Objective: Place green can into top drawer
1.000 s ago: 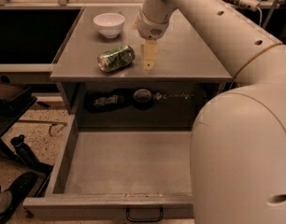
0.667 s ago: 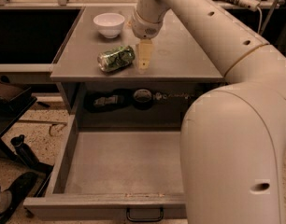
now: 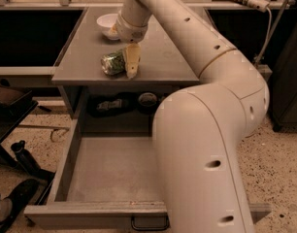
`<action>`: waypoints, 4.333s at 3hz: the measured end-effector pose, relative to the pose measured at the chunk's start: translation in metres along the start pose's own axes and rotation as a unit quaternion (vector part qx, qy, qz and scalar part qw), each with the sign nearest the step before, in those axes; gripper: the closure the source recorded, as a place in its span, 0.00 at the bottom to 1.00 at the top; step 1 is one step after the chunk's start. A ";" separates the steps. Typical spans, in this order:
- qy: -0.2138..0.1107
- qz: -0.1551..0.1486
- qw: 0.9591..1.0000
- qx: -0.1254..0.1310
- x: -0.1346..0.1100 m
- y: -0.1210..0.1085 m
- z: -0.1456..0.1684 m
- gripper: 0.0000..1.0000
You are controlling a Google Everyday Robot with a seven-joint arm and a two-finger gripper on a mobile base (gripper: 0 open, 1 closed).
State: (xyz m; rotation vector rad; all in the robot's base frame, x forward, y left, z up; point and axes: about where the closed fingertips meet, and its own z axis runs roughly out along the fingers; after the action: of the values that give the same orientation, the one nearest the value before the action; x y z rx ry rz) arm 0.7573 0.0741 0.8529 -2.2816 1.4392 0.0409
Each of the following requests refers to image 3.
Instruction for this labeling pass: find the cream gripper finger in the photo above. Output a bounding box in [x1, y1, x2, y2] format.
[123, 43, 141, 79]
[109, 24, 119, 39]

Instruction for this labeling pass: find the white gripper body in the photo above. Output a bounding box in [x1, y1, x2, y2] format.
[115, 0, 151, 43]

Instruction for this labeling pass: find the green soda can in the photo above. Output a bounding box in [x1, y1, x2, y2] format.
[101, 50, 125, 76]

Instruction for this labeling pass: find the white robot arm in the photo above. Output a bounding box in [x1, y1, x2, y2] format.
[116, 0, 269, 233]

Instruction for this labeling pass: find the open grey top drawer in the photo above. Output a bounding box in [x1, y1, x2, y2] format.
[24, 120, 272, 230]

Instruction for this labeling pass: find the white ceramic bowl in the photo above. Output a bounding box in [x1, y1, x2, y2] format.
[96, 14, 119, 41]

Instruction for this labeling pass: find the grey metal cabinet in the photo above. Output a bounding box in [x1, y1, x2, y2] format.
[50, 6, 201, 135]

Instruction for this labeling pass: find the roll of tape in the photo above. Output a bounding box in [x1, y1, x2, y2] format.
[137, 92, 159, 115]

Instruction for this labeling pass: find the black bag under cabinet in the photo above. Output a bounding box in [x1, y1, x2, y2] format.
[86, 92, 137, 117]

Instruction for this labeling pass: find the black side table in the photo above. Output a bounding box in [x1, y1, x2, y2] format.
[0, 78, 55, 183]

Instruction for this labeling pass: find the black shoe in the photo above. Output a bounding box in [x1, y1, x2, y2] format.
[0, 179, 39, 233]

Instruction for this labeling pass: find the grey crossbar rail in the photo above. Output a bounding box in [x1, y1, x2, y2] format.
[0, 67, 55, 77]

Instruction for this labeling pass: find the black drawer handle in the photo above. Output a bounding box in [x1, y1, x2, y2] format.
[131, 216, 170, 231]

